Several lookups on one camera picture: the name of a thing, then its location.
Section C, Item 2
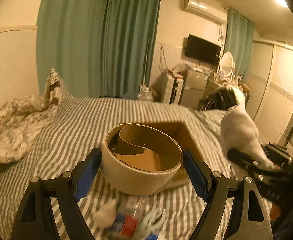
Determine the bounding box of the white towel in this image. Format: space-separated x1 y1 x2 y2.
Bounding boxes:
220 105 274 170

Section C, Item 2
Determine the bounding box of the black wall television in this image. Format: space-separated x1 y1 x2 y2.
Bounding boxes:
185 34 221 66

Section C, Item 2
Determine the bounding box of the chair with black clothes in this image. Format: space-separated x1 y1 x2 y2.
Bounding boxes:
197 86 249 111

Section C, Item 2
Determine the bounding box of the white suitcase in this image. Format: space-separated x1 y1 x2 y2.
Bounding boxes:
161 74 183 105

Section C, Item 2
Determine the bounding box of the brown cardboard box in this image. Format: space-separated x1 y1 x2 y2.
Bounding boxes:
142 121 203 190

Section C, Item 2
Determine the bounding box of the floral white duvet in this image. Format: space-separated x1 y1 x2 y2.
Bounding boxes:
0 93 60 173

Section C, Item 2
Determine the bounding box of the green curtain right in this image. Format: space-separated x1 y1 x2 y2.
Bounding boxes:
224 8 255 81

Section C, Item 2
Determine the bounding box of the beige tape roll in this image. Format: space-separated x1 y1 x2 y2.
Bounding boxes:
101 124 183 196

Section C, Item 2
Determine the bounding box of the clear water jug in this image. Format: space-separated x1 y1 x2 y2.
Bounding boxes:
137 85 154 102

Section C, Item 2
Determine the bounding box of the white sliding wardrobe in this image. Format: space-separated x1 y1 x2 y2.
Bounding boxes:
246 40 293 144

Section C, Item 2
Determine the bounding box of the green curtain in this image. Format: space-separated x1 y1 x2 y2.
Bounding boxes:
36 0 161 99
224 8 255 81

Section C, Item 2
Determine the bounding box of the silver mini fridge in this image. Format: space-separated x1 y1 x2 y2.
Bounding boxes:
179 69 211 110

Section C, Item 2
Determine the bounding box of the patterned pillow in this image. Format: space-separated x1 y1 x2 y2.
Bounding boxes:
44 69 73 105

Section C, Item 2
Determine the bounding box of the white oval vanity mirror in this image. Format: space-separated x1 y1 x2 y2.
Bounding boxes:
217 51 235 79

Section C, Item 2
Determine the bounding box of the white air conditioner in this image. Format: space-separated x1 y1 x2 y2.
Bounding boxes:
184 0 227 25

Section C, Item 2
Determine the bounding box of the grey checkered bed cover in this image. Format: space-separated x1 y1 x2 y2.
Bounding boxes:
0 98 236 239

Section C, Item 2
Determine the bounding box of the wooden dressing table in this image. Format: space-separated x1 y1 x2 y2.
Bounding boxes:
203 78 251 99

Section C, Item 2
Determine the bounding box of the green curtain left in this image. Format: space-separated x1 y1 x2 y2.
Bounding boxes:
36 0 161 99

